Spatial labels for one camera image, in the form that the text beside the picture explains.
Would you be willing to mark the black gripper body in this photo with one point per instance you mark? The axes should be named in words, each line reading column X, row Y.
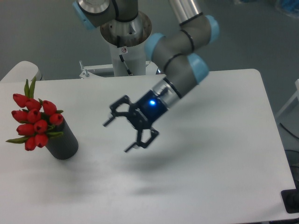
column 145, row 111

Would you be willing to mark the red tulip bouquet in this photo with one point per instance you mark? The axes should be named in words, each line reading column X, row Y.
column 39, row 120

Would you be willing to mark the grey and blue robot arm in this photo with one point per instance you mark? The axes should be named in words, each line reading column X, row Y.
column 174, row 56

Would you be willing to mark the dark grey ribbed vase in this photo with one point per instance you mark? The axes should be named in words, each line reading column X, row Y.
column 65, row 146

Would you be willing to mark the white chair seat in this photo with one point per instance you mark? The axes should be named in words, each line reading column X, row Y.
column 22, row 71

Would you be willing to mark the black device at table edge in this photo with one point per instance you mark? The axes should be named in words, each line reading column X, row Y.
column 291, row 200

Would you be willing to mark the blue items in plastic bag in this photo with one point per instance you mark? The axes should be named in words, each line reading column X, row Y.
column 287, row 7

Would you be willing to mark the white pedestal base frame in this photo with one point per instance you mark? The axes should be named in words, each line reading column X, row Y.
column 93, row 70

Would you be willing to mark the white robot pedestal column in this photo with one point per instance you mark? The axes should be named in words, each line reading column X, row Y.
column 127, row 37

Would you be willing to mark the white frame at right edge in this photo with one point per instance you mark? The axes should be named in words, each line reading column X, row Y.
column 291, row 103

